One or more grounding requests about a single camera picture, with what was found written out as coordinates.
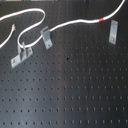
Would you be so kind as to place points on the middle grey metal cable clip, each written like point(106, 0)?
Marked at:
point(45, 33)

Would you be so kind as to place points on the grey metal cable clip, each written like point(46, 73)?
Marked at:
point(113, 32)
point(45, 33)
point(23, 54)

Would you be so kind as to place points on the left grey metal cable clip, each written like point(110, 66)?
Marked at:
point(23, 54)

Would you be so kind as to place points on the right grey metal cable clip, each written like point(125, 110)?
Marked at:
point(113, 32)

